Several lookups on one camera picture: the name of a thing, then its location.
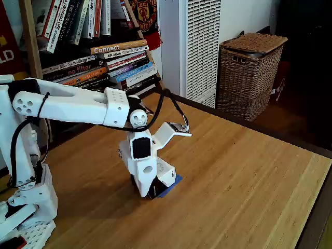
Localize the black and white servo box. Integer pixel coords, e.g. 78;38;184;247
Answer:
131;158;177;200

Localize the blue tape square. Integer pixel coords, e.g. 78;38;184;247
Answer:
158;175;184;199

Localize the black spine white text book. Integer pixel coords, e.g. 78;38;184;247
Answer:
121;76;162;94

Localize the white serif title book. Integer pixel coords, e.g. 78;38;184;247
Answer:
120;68;159;89

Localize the black Rocket Science book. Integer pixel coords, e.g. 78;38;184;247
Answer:
75;79;113;92

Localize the blue spine book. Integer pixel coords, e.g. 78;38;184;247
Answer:
114;64;157;84

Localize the purple spine book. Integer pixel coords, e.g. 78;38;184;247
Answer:
108;61;154;78

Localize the orange spine flat book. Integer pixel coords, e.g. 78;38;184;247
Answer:
56;66;108;86

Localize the white red striped book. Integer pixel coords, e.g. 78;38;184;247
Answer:
105;51;147;70

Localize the black no filter book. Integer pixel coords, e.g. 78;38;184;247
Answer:
42;60;105;82

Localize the white Modern Romance book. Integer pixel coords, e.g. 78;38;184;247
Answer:
98;45;150;60

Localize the tan Connect book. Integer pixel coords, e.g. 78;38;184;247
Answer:
90;39;148;56

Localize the white cursive title book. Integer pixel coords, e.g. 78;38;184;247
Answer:
41;54;97;75

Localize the white louvered heater panel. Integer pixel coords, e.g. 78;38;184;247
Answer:
178;0;223;109

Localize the brown wicker basket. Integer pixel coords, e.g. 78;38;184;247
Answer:
216;32;288;122

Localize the red black football scarf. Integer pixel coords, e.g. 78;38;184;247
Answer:
128;0;163;51

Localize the red white leaning book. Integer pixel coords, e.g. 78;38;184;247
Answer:
119;0;135;30

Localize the wide white spine book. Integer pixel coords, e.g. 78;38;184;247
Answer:
100;0;112;36

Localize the pale green spine book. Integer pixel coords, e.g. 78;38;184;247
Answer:
73;0;91;46

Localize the orange spine upright book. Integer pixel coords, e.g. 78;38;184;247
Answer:
93;0;103;38

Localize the narrow white spine book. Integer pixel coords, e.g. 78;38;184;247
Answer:
87;0;96;39

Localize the dark moral animal book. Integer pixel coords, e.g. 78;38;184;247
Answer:
56;0;82;51

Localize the white financial life book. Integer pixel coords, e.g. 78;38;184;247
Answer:
46;0;72;54

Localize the red black table clamp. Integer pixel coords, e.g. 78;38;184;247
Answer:
0;236;28;249

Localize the red spine white book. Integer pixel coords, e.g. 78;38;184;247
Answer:
32;0;63;39

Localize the red bag white print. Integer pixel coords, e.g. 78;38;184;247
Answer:
269;59;291;102

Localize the red and yellow banner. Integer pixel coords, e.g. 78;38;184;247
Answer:
0;2;30;78

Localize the wrist camera board white mount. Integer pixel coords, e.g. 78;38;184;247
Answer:
152;121;193;150

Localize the black camera cable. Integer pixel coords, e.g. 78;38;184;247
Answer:
7;88;190;189

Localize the wooden bookshelf frame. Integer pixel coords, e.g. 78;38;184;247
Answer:
19;0;167;146

